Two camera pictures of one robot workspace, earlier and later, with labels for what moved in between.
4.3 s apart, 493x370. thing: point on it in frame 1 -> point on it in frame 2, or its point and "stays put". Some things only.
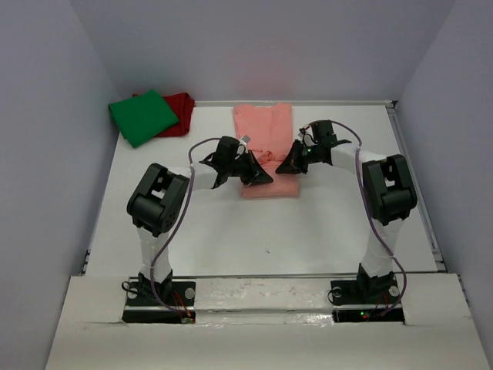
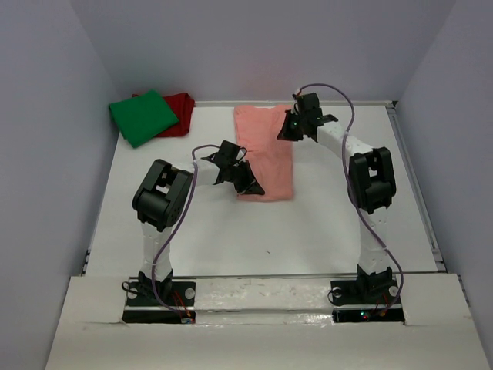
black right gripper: (292, 162) -> (286, 132)
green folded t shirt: (142, 117) stays put
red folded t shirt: (182, 105) stays put
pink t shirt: (269, 129) stays put
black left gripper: (254, 174) -> (249, 182)
